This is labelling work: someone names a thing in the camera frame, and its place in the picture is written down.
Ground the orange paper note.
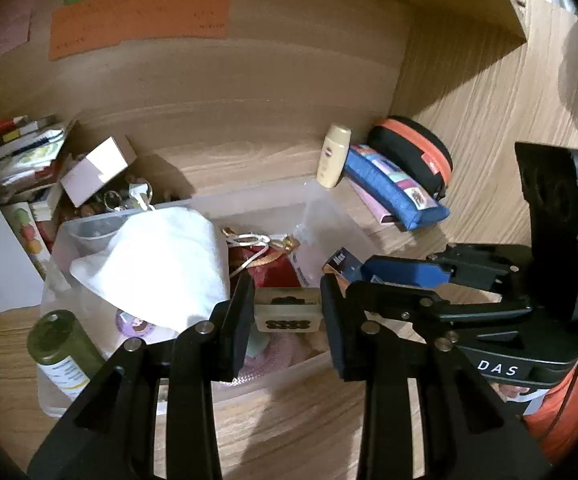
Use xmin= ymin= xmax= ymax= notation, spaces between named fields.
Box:
xmin=48 ymin=0 xmax=233 ymax=61

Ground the white printed packet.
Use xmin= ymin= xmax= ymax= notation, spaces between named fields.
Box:
xmin=289 ymin=225 xmax=335 ymax=288

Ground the stack of books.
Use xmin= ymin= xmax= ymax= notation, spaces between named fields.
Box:
xmin=0 ymin=115 xmax=77 ymax=201

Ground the cream plastic bottle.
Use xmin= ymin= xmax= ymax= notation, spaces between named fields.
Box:
xmin=316 ymin=124 xmax=352 ymax=189

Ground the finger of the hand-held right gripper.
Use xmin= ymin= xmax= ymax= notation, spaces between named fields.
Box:
xmin=346 ymin=280 xmax=534 ymax=345
xmin=361 ymin=242 xmax=534 ymax=293

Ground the black orange zip case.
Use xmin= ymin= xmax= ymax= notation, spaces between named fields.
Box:
xmin=366 ymin=116 xmax=454 ymax=201

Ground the green-capped bottle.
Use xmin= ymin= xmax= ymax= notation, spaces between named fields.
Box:
xmin=26 ymin=310 xmax=107 ymax=403

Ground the pink notebook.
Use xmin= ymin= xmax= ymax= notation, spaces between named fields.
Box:
xmin=351 ymin=177 xmax=405 ymax=226

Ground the small pale pink box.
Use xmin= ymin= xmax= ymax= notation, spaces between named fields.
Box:
xmin=59 ymin=136 xmax=137 ymax=208

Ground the small blue box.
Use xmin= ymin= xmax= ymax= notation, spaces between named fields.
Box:
xmin=321 ymin=247 xmax=365 ymax=286

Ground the pink braided cable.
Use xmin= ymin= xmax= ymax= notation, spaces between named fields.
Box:
xmin=234 ymin=332 xmax=327 ymax=386

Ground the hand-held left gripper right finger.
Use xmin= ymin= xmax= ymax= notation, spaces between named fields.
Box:
xmin=319 ymin=275 xmax=552 ymax=480

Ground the purple round badge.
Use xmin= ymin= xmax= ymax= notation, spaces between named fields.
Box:
xmin=116 ymin=310 xmax=157 ymax=338

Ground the beige carved block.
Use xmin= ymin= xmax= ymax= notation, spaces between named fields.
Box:
xmin=254 ymin=287 xmax=322 ymax=335

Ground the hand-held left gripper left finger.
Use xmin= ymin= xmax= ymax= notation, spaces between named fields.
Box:
xmin=26 ymin=275 xmax=257 ymax=480

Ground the red pouch with gold cord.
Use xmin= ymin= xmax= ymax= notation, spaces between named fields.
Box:
xmin=221 ymin=227 xmax=302 ymax=291

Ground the person's right forearm orange sleeve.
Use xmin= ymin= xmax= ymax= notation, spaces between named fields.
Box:
xmin=521 ymin=355 xmax=578 ymax=466

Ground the pile of metal trinkets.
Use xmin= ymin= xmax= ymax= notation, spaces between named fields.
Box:
xmin=82 ymin=175 xmax=155 ymax=218

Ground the clear plastic storage bin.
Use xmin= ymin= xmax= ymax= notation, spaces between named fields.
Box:
xmin=39 ymin=180 xmax=385 ymax=418

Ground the blue pencil case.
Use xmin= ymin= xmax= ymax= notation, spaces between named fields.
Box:
xmin=344 ymin=144 xmax=450 ymax=232

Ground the white tissue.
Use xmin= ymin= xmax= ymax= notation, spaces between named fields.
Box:
xmin=69 ymin=205 xmax=232 ymax=331

